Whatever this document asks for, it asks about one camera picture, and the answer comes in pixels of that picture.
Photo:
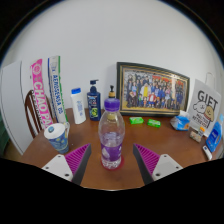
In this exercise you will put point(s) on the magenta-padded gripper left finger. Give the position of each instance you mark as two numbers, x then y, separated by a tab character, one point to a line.
76	159

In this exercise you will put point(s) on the dark blue pump bottle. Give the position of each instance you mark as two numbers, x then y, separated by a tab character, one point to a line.
94	105

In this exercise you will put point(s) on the patterned snack packet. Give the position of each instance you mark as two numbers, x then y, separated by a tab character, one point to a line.
194	135

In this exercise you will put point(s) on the green crate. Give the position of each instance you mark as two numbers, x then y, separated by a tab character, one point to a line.
2	136

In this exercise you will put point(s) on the blue detergent bottle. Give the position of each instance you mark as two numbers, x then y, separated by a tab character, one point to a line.
214	136

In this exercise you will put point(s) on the pink cardboard tube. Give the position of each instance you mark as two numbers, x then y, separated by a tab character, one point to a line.
40	96

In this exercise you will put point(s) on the framed group photo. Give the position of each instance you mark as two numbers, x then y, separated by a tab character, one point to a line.
151	90

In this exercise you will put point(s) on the white bottle with blue cap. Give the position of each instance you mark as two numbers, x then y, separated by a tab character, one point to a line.
78	108

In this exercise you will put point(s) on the blue tissue pack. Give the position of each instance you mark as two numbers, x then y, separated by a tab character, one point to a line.
180	122

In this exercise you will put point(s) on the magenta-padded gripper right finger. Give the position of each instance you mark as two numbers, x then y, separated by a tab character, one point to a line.
148	159

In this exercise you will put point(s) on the purple-capped clear water bottle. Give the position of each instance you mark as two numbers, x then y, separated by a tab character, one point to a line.
111	136

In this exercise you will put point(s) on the dark wooden chair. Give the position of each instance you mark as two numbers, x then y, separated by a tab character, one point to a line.
31	115

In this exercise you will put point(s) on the white cabinet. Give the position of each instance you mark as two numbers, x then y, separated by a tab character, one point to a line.
13	106

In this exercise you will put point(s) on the white remote control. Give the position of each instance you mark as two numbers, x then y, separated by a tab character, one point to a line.
207	152

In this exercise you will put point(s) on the amber pump bottle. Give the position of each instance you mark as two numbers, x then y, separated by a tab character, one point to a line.
112	93

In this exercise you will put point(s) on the white paper gift bag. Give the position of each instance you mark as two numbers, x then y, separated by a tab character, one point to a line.
205	106

